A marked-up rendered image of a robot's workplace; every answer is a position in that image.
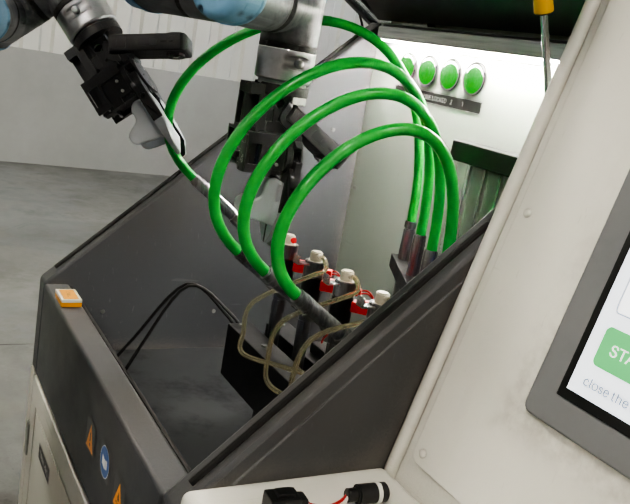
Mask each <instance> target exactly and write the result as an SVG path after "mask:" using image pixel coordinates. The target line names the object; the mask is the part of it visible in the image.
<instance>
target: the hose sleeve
mask: <svg viewBox="0 0 630 504"><path fill-rule="evenodd" d="M191 184H192V185H193V186H194V187H195V189H197V190H198V191H199V192H200V193H201V194H202V195H204V196H205V197H206V198H207V199H208V191H209V183H208V182H207V181H205V179H203V178H202V177H201V176H200V175H199V174H197V175H196V177H195V178H194V179H193V180H192V181H191ZM220 209H221V212H222V213H223V214H224V215H225V216H226V217H227V218H228V219H232V218H233V217H234V216H235V215H236V214H237V213H238V212H237V211H238V210H236V209H235V208H234V207H233V205H232V204H230V203H229V201H227V200H226V199H225V198H224V197H223V196H222V195H221V194H220Z"/></svg>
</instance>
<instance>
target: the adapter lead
mask: <svg viewBox="0 0 630 504"><path fill-rule="evenodd" d="M389 497H390V490H389V487H388V485H387V484H386V483H385V482H378V481H375V482H371V483H360V484H355V485H354V486H353V488H346V489H345V490H344V496H343V497H342V498H341V499H340V500H338V501H336V502H334V503H332V504H340V503H341V502H342V503H341V504H346V503H350V502H355V503H356V504H380V503H384V502H387V501H388V499H389ZM262 504H313V503H310V502H309V500H308V498H307V497H306V495H305V494H304V493H303V492H302V491H296V490H295V488H294V487H279V488H275V489H265V490H264V493H263V498H262Z"/></svg>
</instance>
